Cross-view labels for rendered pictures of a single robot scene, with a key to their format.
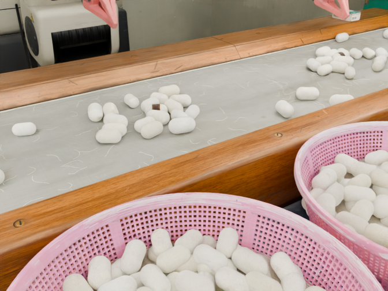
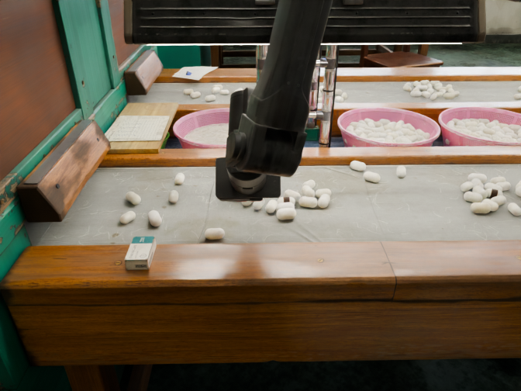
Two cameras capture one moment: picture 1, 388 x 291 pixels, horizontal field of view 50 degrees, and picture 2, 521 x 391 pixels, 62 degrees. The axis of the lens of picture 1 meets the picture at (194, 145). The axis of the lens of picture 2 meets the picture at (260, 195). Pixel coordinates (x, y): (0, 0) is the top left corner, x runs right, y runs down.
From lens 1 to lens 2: 1.47 m
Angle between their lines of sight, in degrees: 114
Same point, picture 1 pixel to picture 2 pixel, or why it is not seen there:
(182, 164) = (485, 150)
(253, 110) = (417, 183)
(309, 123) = (405, 150)
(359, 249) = (430, 127)
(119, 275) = not seen: hidden behind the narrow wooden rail
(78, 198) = not seen: outside the picture
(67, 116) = not seen: outside the picture
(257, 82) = (390, 205)
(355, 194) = (408, 140)
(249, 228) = (461, 141)
